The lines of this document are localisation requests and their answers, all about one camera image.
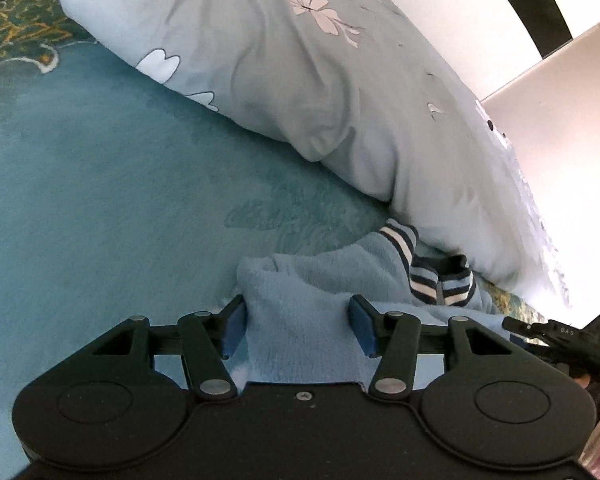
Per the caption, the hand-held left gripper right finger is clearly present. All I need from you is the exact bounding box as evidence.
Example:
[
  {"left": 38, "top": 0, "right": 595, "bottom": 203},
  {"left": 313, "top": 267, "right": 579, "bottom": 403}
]
[{"left": 349, "top": 295, "right": 518, "bottom": 402}]

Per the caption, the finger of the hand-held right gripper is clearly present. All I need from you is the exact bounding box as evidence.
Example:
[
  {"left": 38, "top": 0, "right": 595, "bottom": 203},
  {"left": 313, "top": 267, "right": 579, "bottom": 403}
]
[{"left": 502, "top": 316, "right": 546, "bottom": 336}]

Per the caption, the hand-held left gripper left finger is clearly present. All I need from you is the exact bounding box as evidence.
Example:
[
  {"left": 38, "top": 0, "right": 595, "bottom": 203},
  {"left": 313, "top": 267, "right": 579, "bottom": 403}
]
[{"left": 92, "top": 294, "right": 247, "bottom": 402}]

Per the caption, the light blue fleece jacket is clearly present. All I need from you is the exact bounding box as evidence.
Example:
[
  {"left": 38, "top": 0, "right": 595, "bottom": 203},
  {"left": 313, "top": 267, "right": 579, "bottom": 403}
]
[{"left": 235, "top": 217, "right": 531, "bottom": 396}]

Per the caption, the teal patterned blanket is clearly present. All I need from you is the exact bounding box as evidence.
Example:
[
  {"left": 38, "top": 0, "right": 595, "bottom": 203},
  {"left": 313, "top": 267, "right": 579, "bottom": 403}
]
[{"left": 0, "top": 0, "right": 551, "bottom": 461}]

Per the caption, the grey-blue floral duvet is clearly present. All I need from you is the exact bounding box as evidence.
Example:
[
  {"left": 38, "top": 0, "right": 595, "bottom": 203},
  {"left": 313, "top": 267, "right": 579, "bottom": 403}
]
[{"left": 52, "top": 0, "right": 576, "bottom": 306}]

